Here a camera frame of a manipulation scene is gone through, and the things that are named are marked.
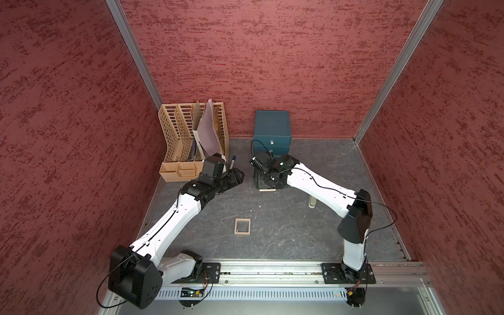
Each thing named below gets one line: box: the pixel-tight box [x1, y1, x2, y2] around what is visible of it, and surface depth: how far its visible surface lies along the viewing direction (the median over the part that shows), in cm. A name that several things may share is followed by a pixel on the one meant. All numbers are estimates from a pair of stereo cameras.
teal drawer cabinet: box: [253, 110, 292, 159], surface depth 105 cm
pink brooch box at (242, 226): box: [233, 217, 251, 235], surface depth 87 cm
